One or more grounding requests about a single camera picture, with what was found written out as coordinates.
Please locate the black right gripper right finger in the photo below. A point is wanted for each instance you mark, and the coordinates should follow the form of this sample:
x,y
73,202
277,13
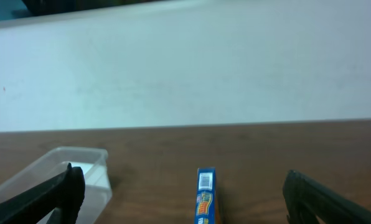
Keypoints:
x,y
307,201

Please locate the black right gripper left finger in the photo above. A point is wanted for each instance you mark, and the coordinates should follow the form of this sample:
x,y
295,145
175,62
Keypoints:
x,y
61,197

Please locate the blue Kool Fever box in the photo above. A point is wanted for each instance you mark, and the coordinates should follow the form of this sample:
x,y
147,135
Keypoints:
x,y
206,205

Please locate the clear plastic container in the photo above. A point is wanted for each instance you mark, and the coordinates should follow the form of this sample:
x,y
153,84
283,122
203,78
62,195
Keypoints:
x,y
93,164

